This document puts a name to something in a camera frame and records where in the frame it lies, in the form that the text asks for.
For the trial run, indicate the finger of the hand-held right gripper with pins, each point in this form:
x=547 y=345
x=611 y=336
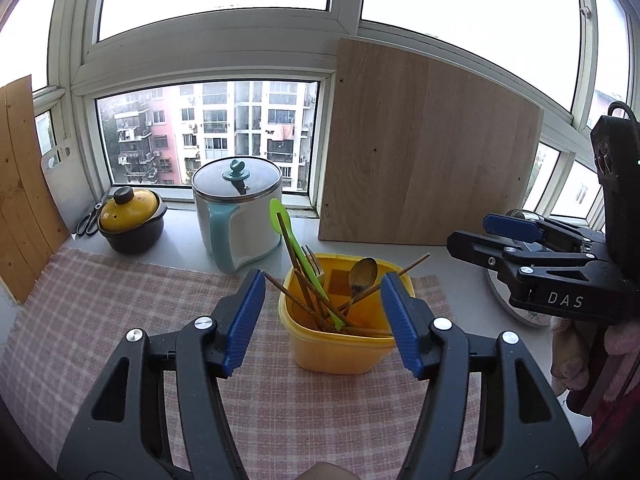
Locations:
x=475 y=250
x=510 y=227

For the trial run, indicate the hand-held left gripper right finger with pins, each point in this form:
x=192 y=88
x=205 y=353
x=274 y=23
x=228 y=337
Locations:
x=405 y=320

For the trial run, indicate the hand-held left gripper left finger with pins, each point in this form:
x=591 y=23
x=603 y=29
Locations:
x=245 y=320

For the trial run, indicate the metal spoon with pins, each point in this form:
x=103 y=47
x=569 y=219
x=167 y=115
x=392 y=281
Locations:
x=362 y=275

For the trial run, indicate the yellow plastic container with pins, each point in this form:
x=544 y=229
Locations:
x=330 y=350

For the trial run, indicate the metal fork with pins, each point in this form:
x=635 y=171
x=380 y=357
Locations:
x=315 y=265

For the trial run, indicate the green plastic spoon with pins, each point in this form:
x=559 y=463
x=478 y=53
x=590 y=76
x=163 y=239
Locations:
x=280 y=215

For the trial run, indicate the flower print rice cooker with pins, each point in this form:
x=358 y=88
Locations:
x=520 y=317

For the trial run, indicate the large light wood panel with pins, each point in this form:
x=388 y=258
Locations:
x=425 y=150

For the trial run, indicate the pink plaid cloth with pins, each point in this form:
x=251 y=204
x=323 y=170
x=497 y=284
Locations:
x=125 y=290

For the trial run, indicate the black pot yellow lid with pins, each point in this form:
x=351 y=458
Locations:
x=132 y=237

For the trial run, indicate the black scissors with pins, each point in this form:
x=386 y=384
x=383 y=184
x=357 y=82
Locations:
x=89 y=222

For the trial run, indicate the person's garment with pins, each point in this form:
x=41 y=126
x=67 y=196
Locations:
x=610 y=420

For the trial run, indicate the apartment buildings outside window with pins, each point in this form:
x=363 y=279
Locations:
x=225 y=130

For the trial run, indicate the white cutting board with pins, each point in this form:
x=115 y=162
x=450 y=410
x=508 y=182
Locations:
x=75 y=190

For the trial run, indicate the wooden plank board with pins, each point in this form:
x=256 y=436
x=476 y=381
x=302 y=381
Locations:
x=25 y=185

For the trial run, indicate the white window frame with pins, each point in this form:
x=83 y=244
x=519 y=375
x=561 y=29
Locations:
x=210 y=45

